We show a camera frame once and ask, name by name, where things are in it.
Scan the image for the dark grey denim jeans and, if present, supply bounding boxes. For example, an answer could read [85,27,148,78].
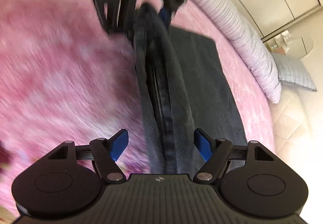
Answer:
[133,3,247,176]

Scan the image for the white striped quilt roll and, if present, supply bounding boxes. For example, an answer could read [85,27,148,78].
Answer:
[192,0,282,104]

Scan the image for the pink rose fleece blanket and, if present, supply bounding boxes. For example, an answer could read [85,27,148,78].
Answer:
[1,0,275,223]

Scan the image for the cream quilted headboard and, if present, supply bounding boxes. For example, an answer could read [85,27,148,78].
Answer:
[269,84,318,185]

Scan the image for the grey checked pillow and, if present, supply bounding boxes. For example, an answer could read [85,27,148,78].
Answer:
[272,53,317,92]

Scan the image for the bedside shelf with items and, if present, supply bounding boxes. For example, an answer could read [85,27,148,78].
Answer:
[262,30,314,60]

